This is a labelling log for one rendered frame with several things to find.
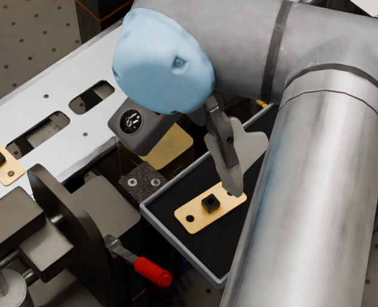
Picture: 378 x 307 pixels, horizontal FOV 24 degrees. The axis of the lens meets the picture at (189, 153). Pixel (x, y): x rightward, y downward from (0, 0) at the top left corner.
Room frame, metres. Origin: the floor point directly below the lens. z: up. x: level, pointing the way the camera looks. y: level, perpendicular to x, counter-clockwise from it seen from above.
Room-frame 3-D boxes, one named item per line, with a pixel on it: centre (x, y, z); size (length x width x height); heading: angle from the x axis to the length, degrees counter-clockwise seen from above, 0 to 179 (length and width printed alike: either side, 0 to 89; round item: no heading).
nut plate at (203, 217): (0.52, -0.03, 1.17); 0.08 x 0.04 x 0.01; 126
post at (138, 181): (0.59, 0.06, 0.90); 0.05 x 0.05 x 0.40; 42
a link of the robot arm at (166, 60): (0.43, -0.01, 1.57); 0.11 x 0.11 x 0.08; 75
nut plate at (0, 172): (0.68, 0.27, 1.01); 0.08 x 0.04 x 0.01; 43
